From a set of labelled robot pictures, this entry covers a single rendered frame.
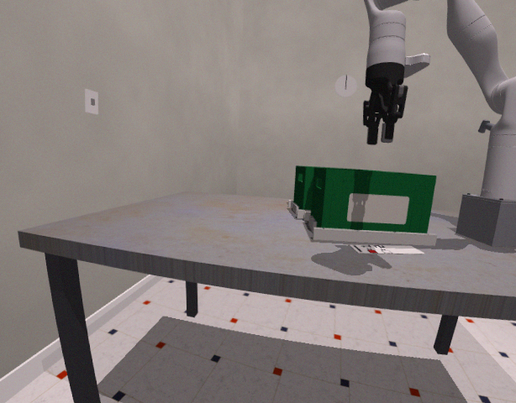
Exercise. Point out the white paper pick list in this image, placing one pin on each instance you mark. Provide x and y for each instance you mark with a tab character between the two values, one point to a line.
385	249

